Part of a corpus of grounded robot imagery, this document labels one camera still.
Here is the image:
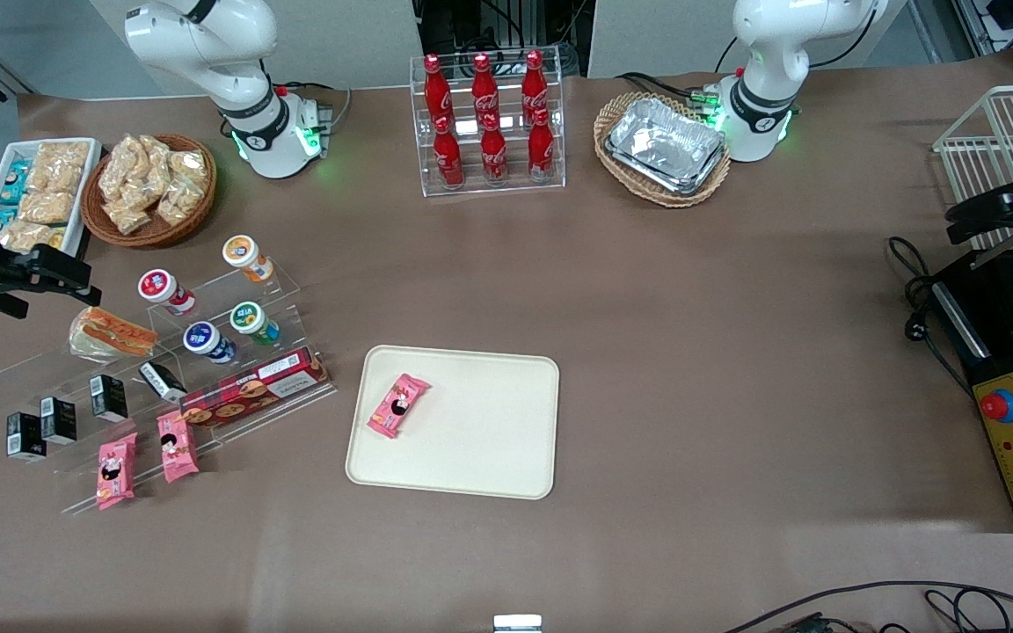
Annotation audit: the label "white rectangular dish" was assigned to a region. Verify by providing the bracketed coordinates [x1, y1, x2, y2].
[0, 138, 104, 258]

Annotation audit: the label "black power cable with plug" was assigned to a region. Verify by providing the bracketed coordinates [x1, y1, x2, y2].
[886, 236, 975, 398]

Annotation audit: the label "red cola bottle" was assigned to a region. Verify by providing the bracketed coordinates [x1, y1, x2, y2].
[521, 50, 550, 120]
[480, 114, 508, 184]
[423, 55, 455, 126]
[433, 114, 465, 188]
[528, 107, 556, 179]
[471, 53, 500, 124]

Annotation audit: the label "red lid yogurt cup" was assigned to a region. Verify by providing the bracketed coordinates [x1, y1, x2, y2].
[138, 268, 197, 316]

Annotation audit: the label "brown table cover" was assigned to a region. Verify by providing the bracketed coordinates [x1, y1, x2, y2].
[0, 48, 1013, 633]

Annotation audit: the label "red cookie box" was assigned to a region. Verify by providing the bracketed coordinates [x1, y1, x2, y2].
[179, 346, 332, 429]

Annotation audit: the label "white wire basket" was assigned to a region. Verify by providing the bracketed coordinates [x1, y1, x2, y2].
[933, 84, 1013, 258]

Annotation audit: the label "aluminium foil tray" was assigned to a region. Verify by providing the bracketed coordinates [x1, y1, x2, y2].
[605, 97, 728, 195]

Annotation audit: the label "tan cracker pack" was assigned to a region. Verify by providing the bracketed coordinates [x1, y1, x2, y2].
[0, 220, 64, 253]
[34, 141, 91, 191]
[18, 189, 77, 226]

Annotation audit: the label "blue lid yogurt cup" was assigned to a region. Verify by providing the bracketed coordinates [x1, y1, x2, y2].
[183, 322, 237, 365]

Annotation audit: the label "orange lid yogurt cup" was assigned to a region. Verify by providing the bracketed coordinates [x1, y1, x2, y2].
[222, 235, 275, 284]

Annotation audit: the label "beige plastic tray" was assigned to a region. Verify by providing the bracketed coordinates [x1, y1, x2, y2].
[345, 345, 560, 500]

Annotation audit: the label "black cable at arm base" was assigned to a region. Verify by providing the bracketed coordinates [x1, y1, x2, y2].
[616, 70, 720, 112]

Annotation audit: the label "pink snack pack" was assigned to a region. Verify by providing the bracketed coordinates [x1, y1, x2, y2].
[157, 410, 200, 484]
[367, 374, 431, 440]
[96, 433, 138, 511]

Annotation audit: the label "triangle sandwich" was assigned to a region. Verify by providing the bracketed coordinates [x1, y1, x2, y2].
[69, 306, 160, 363]

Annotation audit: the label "grey cable at arm base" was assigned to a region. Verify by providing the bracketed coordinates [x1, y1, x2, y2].
[273, 81, 354, 135]

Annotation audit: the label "clear acrylic bottle rack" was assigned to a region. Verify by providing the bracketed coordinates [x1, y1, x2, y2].
[410, 46, 567, 198]

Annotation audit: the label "brown wicker basket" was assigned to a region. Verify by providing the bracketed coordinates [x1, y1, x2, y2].
[80, 134, 218, 249]

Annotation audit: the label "clear acrylic tiered stand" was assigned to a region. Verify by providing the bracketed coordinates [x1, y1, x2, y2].
[0, 259, 339, 517]

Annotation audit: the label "black cables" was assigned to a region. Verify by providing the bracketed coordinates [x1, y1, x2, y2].
[722, 580, 1013, 633]

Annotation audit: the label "dark cable cluster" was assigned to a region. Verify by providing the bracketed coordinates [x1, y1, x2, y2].
[414, 0, 594, 78]

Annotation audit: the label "black machine with yellow panel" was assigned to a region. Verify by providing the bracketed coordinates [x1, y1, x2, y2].
[929, 246, 1013, 535]

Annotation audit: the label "light wicker basket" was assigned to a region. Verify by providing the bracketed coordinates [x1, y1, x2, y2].
[593, 91, 732, 208]

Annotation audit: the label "green lid yogurt cup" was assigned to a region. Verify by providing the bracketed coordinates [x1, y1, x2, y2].
[230, 302, 281, 346]

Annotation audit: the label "small black box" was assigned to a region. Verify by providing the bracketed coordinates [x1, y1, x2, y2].
[89, 375, 129, 423]
[6, 411, 47, 462]
[139, 360, 188, 404]
[40, 397, 78, 446]

